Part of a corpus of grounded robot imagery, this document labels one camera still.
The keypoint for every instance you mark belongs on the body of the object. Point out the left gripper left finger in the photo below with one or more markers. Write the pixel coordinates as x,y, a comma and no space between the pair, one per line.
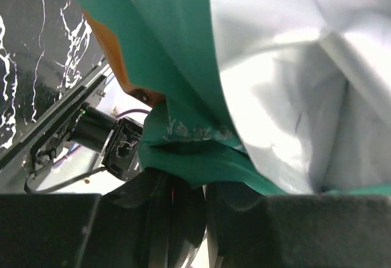
128,227

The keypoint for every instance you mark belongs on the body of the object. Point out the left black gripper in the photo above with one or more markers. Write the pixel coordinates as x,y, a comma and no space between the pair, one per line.
193,220

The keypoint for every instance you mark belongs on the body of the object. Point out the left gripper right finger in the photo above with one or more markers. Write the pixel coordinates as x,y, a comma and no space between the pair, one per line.
246,229

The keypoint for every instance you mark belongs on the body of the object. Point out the teal dog food bag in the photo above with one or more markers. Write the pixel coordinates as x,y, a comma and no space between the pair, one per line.
286,96

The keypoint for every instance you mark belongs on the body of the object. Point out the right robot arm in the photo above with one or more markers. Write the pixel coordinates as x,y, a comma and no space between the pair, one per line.
116,139

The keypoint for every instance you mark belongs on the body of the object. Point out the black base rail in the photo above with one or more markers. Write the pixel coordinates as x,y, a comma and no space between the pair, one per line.
88,92

